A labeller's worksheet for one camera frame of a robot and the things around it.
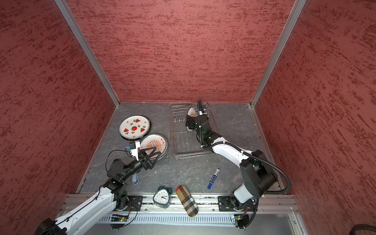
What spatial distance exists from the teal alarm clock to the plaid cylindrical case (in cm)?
5

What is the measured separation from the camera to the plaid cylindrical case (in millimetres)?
710

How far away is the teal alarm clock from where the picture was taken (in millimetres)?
724
